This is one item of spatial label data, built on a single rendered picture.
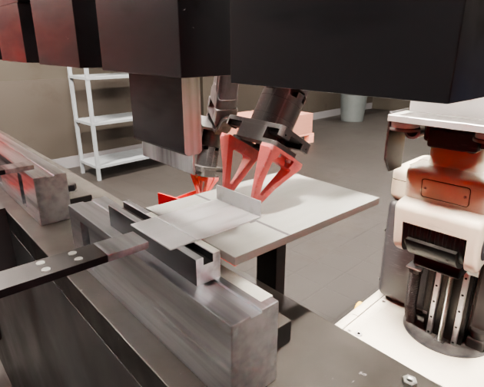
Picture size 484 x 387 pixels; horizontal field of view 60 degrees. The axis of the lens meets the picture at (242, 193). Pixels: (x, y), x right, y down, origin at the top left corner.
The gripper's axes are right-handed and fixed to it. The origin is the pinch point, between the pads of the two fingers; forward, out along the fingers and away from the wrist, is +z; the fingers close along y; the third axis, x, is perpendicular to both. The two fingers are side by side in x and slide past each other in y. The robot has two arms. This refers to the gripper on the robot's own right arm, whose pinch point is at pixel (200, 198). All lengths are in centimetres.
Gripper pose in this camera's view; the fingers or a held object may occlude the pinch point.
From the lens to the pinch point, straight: 115.1
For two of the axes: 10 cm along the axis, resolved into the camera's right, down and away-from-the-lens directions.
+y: -5.9, 0.1, -8.1
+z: -1.7, 9.8, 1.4
